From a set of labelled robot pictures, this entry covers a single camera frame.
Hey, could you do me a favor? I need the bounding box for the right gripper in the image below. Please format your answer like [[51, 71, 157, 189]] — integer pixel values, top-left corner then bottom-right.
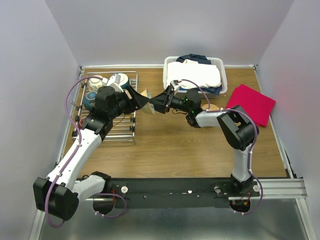
[[148, 85, 191, 115]]

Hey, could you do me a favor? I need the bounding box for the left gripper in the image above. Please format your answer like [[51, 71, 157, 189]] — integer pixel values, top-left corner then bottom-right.
[[109, 84, 150, 120]]

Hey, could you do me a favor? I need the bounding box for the yellow dotted white bowl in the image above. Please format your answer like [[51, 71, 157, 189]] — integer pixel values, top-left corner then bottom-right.
[[140, 88, 155, 115]]

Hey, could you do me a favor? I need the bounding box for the beige flower pattern bowl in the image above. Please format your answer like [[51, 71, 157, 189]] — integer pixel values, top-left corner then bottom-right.
[[201, 103, 220, 111]]

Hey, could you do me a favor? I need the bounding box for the red glossy bowl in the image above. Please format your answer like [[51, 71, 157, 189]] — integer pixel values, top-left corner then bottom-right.
[[78, 116, 87, 128]]

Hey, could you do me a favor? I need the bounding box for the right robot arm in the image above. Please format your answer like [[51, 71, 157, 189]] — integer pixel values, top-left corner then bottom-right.
[[150, 86, 259, 196]]

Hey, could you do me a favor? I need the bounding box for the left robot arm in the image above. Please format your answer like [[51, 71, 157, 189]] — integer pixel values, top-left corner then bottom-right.
[[33, 85, 150, 222]]

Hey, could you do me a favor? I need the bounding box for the teal white bowl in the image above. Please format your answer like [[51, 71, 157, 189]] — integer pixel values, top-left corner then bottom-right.
[[115, 72, 130, 89]]

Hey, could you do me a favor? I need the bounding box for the white floral bowl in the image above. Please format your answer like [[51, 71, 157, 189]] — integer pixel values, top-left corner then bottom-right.
[[88, 75, 103, 92]]

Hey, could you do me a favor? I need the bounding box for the white folded cloth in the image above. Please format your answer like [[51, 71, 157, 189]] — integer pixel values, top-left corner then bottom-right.
[[164, 61, 222, 88]]

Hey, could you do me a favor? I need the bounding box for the dark blue floral bowl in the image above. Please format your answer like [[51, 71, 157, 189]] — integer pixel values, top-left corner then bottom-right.
[[82, 91, 97, 111]]

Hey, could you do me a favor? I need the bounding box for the dark blue cloth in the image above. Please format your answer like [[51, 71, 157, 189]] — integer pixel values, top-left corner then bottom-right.
[[166, 53, 223, 96]]

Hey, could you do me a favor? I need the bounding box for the white plastic laundry basket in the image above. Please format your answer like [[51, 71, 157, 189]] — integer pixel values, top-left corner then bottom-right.
[[163, 56, 229, 99]]

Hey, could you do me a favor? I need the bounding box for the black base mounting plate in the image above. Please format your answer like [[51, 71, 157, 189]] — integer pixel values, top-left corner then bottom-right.
[[92, 177, 261, 216]]

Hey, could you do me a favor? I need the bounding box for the red folded cloth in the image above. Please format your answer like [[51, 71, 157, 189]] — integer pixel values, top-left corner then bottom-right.
[[225, 84, 276, 127]]

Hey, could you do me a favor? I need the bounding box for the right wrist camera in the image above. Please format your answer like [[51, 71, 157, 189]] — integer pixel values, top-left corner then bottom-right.
[[169, 80, 181, 96]]

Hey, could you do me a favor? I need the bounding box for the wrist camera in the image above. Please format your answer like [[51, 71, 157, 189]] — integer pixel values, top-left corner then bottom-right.
[[169, 80, 181, 96], [101, 73, 123, 93]]

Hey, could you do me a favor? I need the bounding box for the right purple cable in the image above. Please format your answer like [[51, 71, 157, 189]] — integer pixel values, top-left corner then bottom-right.
[[179, 79, 264, 216]]

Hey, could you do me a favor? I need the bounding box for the purple cable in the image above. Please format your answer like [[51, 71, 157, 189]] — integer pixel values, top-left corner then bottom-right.
[[44, 76, 127, 229], [179, 79, 264, 216]]

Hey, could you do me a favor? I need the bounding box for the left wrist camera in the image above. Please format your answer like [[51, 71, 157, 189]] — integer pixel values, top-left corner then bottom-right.
[[101, 73, 123, 93]]

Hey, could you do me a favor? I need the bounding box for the metal wire dish rack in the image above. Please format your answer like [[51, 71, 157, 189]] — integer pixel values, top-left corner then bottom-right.
[[71, 69, 139, 143]]

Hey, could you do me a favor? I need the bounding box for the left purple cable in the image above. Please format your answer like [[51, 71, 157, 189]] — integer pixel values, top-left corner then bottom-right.
[[44, 76, 127, 229]]

